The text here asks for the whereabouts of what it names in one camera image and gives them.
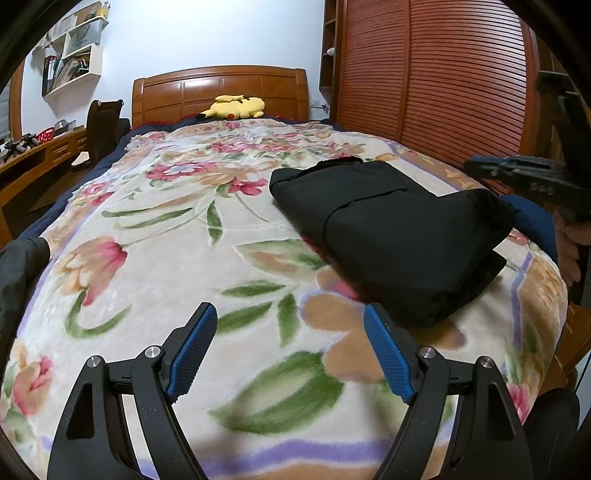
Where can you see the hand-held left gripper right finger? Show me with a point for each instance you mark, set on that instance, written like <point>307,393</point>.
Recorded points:
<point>388,355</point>

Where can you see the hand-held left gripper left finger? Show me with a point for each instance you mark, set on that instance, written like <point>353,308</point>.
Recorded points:
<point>191,355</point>

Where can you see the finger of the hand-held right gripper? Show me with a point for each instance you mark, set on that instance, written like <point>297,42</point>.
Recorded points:
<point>517,170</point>
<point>565,120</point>

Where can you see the black coat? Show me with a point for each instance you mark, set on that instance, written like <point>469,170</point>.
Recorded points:
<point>392,230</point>

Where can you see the person's right hand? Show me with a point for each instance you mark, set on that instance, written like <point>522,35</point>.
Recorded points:
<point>570,258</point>

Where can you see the floral blanket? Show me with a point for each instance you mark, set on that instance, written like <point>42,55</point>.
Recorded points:
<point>184,258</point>

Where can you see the wooden louvered wardrobe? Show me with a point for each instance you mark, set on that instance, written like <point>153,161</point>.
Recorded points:
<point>415,83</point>

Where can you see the dark grey garment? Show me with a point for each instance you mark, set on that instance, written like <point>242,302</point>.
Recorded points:
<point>18,263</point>

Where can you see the wooden desk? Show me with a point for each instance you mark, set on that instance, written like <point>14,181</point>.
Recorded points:
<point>27,170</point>

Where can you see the black desk chair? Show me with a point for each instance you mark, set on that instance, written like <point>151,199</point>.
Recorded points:
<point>104,124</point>

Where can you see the yellow plush toy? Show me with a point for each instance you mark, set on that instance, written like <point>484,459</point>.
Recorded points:
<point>235,108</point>

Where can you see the grey metal pot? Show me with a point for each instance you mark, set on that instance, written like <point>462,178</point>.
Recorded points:
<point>65,125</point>

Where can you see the wooden bed headboard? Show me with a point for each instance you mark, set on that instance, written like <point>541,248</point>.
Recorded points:
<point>184,92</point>

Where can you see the red basket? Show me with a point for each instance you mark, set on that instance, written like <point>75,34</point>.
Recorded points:
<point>45,136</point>

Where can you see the white wall shelf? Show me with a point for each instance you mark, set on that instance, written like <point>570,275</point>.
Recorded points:
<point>92,60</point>

